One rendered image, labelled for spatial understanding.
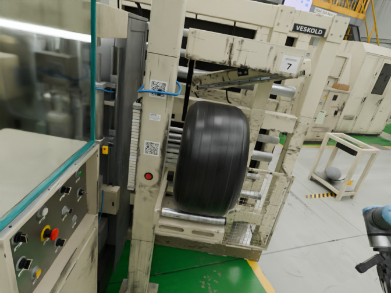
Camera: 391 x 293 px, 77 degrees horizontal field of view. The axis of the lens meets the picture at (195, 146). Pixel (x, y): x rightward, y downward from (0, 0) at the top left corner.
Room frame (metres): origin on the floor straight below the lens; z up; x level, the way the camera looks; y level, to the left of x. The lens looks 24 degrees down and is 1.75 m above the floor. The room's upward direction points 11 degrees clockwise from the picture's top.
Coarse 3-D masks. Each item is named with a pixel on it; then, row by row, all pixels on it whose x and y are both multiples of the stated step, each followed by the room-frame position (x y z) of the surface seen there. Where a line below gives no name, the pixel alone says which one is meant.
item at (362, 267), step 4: (372, 256) 0.83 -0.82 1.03; (376, 256) 0.81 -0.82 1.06; (380, 256) 0.81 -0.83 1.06; (368, 260) 0.81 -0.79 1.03; (372, 260) 0.80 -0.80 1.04; (376, 260) 0.80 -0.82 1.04; (380, 260) 0.80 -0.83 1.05; (360, 264) 0.81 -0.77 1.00; (364, 264) 0.80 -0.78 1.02; (368, 264) 0.80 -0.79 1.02; (372, 264) 0.80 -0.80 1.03; (376, 264) 0.79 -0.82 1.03; (356, 268) 0.80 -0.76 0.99; (360, 268) 0.79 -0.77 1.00; (364, 268) 0.79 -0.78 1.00; (368, 268) 0.79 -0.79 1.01; (360, 272) 0.78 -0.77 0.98; (364, 272) 0.79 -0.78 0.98
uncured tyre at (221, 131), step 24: (192, 120) 1.04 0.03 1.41; (216, 120) 1.04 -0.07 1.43; (240, 120) 1.07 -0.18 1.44; (192, 144) 0.94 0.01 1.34; (216, 144) 0.95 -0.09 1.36; (240, 144) 0.97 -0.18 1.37; (192, 168) 0.90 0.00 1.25; (216, 168) 0.91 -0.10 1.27; (240, 168) 0.93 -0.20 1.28; (192, 192) 0.89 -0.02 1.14; (216, 192) 0.89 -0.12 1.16; (240, 192) 0.94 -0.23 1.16; (216, 216) 0.98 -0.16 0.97
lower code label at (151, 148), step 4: (144, 144) 1.08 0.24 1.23; (148, 144) 1.08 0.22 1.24; (152, 144) 1.09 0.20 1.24; (156, 144) 1.09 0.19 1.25; (144, 148) 1.08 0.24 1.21; (148, 148) 1.08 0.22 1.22; (152, 148) 1.09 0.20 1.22; (156, 148) 1.09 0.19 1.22; (144, 152) 1.08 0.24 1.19; (148, 152) 1.08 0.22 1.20; (152, 152) 1.09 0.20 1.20; (156, 152) 1.09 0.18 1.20
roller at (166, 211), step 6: (162, 210) 1.02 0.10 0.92; (168, 210) 1.02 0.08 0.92; (174, 210) 1.03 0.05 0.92; (180, 210) 1.04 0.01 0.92; (168, 216) 1.02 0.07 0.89; (174, 216) 1.01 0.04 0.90; (180, 216) 1.02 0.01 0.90; (186, 216) 1.02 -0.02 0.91; (192, 216) 1.02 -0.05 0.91; (198, 216) 1.03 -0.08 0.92; (204, 216) 1.03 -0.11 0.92; (210, 216) 1.04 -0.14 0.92; (222, 216) 1.06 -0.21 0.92; (204, 222) 1.02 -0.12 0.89; (210, 222) 1.02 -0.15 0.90; (216, 222) 1.02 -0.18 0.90; (222, 222) 1.03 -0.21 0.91
